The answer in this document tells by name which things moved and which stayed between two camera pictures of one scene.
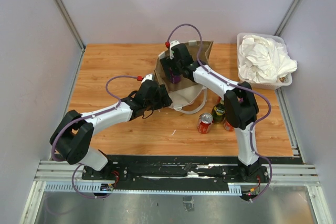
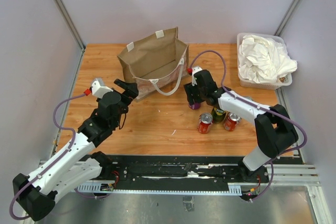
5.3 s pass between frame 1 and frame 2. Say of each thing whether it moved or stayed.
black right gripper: moved
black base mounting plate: stayed
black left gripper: moved
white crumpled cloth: stayed
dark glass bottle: stayed
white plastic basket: stayed
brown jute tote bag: moved
